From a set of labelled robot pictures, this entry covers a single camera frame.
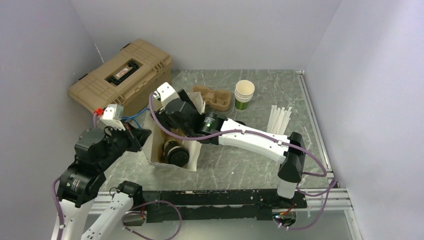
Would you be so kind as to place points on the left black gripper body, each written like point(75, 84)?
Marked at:
point(121, 140)

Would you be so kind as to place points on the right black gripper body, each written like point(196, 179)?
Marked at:
point(164, 117)

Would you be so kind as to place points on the blue checkered paper bag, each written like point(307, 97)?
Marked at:
point(153, 147)

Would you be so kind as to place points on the white paper coffee cup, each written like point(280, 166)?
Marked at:
point(167, 147)

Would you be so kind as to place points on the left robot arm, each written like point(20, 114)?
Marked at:
point(75, 191)

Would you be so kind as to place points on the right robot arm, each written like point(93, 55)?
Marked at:
point(287, 151)

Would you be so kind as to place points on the brown cardboard cup carrier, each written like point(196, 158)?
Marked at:
point(218, 99)

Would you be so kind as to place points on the tan plastic toolbox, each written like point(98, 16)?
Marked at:
point(127, 79)

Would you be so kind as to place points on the stack of paper cups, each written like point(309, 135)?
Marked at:
point(243, 93)

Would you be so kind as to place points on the bundle of white straws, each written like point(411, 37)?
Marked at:
point(278, 120)

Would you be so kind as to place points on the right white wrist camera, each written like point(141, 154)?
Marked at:
point(165, 93)

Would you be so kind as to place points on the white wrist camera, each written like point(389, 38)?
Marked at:
point(165, 93)
point(111, 116)

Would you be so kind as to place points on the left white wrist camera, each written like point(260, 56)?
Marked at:
point(111, 116)

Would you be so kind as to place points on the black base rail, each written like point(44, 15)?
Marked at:
point(172, 205)

